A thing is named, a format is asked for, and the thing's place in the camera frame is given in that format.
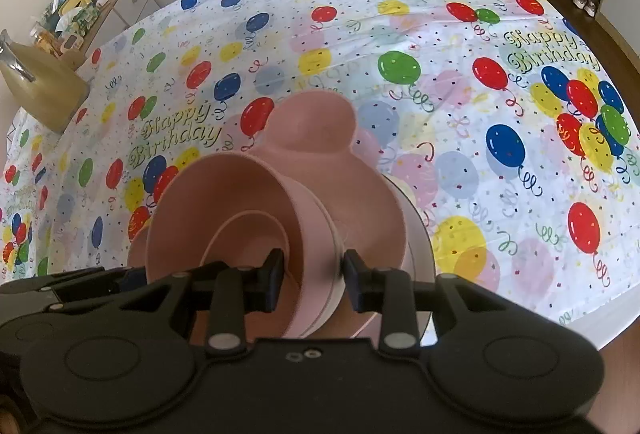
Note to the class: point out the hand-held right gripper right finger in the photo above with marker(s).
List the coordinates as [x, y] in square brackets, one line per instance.
[351, 281]

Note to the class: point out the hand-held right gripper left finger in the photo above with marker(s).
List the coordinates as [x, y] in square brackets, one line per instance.
[274, 284]

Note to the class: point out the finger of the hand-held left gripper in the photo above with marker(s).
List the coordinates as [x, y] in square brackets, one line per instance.
[132, 280]
[85, 301]

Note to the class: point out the large white plate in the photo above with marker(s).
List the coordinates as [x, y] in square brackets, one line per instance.
[417, 244]

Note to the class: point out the pink bowl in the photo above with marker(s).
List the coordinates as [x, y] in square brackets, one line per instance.
[200, 194]

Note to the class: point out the pink bear-shaped plate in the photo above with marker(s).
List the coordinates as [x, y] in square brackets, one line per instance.
[320, 133]

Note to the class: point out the gold thermos jug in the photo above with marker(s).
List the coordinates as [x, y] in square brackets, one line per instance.
[45, 93]

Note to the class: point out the white and orange timer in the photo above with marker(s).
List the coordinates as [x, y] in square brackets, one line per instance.
[71, 43]

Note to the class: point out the orange jar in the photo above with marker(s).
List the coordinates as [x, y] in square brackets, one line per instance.
[42, 38]

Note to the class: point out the green patterned box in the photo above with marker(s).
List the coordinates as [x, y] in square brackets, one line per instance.
[80, 19]

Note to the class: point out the balloon print tablecloth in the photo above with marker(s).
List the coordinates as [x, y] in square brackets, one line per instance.
[350, 13]

